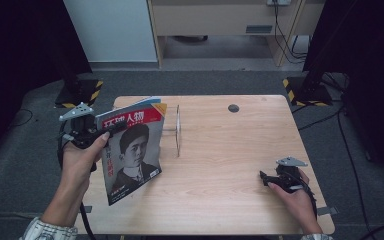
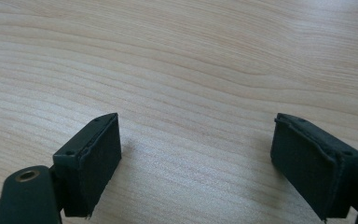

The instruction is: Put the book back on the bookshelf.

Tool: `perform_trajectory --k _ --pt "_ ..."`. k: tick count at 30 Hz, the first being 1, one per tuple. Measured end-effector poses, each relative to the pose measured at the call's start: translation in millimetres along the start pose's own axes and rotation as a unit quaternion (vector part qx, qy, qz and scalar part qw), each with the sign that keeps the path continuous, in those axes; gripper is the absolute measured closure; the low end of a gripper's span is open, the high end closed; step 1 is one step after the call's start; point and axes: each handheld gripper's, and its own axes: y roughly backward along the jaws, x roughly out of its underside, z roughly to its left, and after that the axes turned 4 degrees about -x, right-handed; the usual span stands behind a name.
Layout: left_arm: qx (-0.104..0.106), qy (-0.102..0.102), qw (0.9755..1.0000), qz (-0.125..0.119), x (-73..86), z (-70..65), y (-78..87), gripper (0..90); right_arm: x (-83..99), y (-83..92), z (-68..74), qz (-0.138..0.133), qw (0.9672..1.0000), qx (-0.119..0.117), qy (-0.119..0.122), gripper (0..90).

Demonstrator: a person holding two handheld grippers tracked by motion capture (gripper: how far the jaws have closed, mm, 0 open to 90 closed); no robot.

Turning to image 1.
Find white cabinet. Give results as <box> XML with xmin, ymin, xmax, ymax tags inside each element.
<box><xmin>62</xmin><ymin>0</ymin><xmax>158</xmax><ymax>63</ymax></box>

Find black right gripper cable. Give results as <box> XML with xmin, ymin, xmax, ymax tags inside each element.
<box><xmin>291</xmin><ymin>171</ymin><xmax>318</xmax><ymax>219</ymax></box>

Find white power strip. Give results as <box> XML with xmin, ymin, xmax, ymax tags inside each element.
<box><xmin>266</xmin><ymin>0</ymin><xmax>293</xmax><ymax>7</ymax></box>

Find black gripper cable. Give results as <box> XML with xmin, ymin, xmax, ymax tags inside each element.
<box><xmin>56</xmin><ymin>121</ymin><xmax>97</xmax><ymax>240</ymax></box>
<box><xmin>291</xmin><ymin>171</ymin><xmax>318</xmax><ymax>219</ymax></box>

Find dark curtain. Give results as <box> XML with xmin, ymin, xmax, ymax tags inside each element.
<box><xmin>302</xmin><ymin>0</ymin><xmax>384</xmax><ymax>188</ymax></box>
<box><xmin>0</xmin><ymin>0</ymin><xmax>93</xmax><ymax>168</ymax></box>

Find person's left striped sleeve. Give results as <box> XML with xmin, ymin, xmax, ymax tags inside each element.
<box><xmin>19</xmin><ymin>216</ymin><xmax>80</xmax><ymax>240</ymax></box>

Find person's right hand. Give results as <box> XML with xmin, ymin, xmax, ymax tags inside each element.
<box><xmin>267</xmin><ymin>169</ymin><xmax>318</xmax><ymax>220</ymax></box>

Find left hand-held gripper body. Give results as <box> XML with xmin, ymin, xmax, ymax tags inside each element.
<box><xmin>58</xmin><ymin>102</ymin><xmax>110</xmax><ymax>150</ymax></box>

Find person's striped sleeve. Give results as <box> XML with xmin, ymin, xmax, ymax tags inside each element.
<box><xmin>299</xmin><ymin>233</ymin><xmax>334</xmax><ymax>240</ymax></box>
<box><xmin>19</xmin><ymin>216</ymin><xmax>80</xmax><ymax>240</ymax></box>

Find person's right striped sleeve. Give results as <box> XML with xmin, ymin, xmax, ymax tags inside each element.
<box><xmin>299</xmin><ymin>233</ymin><xmax>334</xmax><ymax>240</ymax></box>

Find person's left hand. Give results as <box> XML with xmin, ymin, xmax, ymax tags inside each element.
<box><xmin>61</xmin><ymin>131</ymin><xmax>111</xmax><ymax>195</ymax></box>

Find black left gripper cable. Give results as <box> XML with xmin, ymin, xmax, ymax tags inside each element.
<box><xmin>56</xmin><ymin>121</ymin><xmax>97</xmax><ymax>240</ymax></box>

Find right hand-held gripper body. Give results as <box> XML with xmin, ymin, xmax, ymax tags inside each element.
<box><xmin>275</xmin><ymin>156</ymin><xmax>309</xmax><ymax>194</ymax></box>

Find portrait cover magazine red label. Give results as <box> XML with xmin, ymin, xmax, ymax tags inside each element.
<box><xmin>94</xmin><ymin>102</ymin><xmax>168</xmax><ymax>206</ymax></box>

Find black hanging cables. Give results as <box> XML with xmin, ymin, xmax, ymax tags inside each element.
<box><xmin>272</xmin><ymin>0</ymin><xmax>311</xmax><ymax>65</ymax></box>

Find black floor cable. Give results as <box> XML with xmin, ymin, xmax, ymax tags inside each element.
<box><xmin>8</xmin><ymin>107</ymin><xmax>35</xmax><ymax>130</ymax></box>
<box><xmin>296</xmin><ymin>108</ymin><xmax>373</xmax><ymax>234</ymax></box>

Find black stand base striped edge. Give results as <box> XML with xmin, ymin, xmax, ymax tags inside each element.
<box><xmin>54</xmin><ymin>78</ymin><xmax>105</xmax><ymax>110</ymax></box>
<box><xmin>282</xmin><ymin>76</ymin><xmax>333</xmax><ymax>108</ymax></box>

